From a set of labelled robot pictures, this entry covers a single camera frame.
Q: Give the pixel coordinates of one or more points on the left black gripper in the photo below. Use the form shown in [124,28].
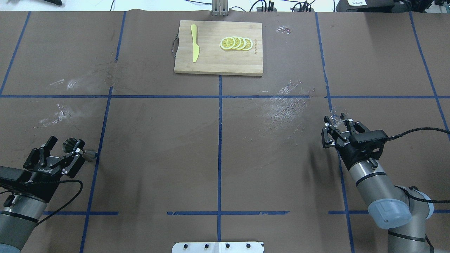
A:
[45,174]

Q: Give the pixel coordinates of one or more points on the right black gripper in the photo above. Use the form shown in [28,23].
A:
[348,154]

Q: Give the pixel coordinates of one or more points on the small glass beaker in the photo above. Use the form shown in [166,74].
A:
[337,116]

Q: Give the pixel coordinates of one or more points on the steel jigger measuring cup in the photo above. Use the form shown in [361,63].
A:
[77,145]

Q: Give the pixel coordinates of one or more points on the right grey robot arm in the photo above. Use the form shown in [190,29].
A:
[402,211]

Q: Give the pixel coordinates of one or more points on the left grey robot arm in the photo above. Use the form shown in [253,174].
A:
[21,214]

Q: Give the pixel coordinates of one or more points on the black box with label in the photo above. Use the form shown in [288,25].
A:
[366,6]

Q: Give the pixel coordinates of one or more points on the lemon slice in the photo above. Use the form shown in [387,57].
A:
[248,44]
[243,43]
[236,43]
[227,43]

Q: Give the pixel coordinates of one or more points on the bamboo cutting board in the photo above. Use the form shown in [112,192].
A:
[212,59]

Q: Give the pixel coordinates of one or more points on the yellow plastic knife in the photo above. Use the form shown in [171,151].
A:
[196,48]

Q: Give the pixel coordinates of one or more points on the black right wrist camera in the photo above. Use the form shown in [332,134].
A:
[368,139]

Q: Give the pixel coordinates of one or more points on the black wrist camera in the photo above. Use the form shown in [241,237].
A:
[368,139]
[14,179]

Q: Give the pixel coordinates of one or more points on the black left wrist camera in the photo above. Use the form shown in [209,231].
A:
[14,179]

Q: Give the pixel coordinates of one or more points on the aluminium frame post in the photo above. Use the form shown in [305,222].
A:
[220,8]

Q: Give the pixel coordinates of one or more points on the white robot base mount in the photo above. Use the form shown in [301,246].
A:
[219,247]

